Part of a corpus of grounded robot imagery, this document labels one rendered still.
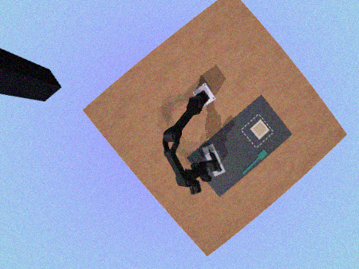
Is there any teal flat bar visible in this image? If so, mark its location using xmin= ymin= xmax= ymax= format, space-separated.
xmin=242 ymin=149 xmax=268 ymax=175

